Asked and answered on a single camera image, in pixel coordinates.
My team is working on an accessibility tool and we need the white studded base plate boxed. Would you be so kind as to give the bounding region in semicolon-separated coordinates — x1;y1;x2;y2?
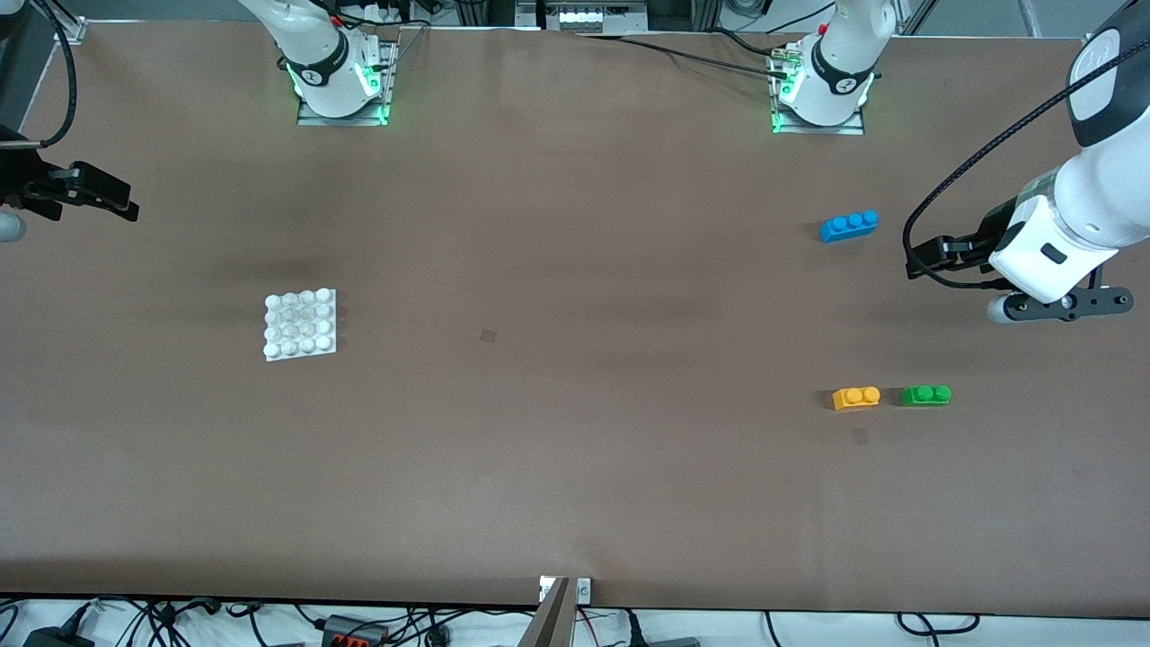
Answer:
263;288;339;362

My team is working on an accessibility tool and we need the blue three-stud block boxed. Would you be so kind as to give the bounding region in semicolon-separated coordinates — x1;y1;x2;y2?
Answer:
818;210;880;244

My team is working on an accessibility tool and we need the silver socket strip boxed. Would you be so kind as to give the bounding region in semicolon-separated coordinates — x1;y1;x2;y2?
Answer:
543;0;650;35

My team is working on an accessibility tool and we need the black power adapter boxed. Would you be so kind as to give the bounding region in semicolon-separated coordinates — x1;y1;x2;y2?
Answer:
22;625;96;647

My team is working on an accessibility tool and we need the grey adapter with orange levers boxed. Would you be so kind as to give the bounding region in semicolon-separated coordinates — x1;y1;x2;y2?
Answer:
322;614;389;647

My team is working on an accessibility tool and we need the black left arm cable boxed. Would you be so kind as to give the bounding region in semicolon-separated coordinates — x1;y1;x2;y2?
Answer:
902;56;1150;290

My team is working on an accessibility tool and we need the black cable on table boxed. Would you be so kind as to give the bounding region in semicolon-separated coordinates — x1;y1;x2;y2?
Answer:
575;31;793;80

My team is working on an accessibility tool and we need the metal table edge bracket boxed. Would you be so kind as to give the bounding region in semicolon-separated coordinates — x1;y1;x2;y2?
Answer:
517;576;594;647

